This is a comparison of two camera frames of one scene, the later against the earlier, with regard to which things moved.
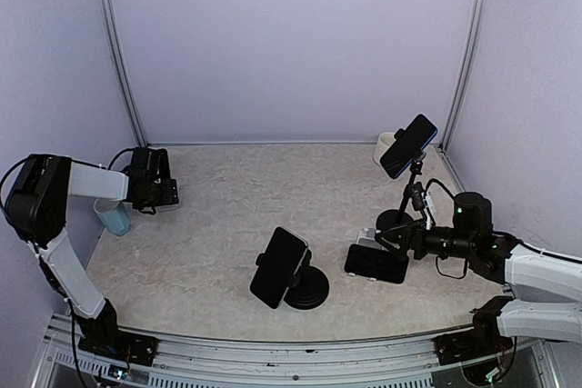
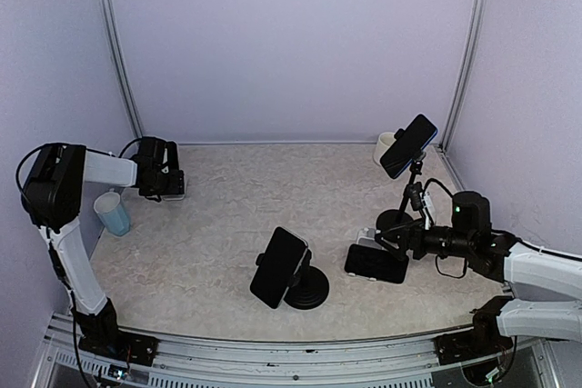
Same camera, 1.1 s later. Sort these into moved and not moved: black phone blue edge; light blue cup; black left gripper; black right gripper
Moved: black left gripper
Not moved: light blue cup; black right gripper; black phone blue edge
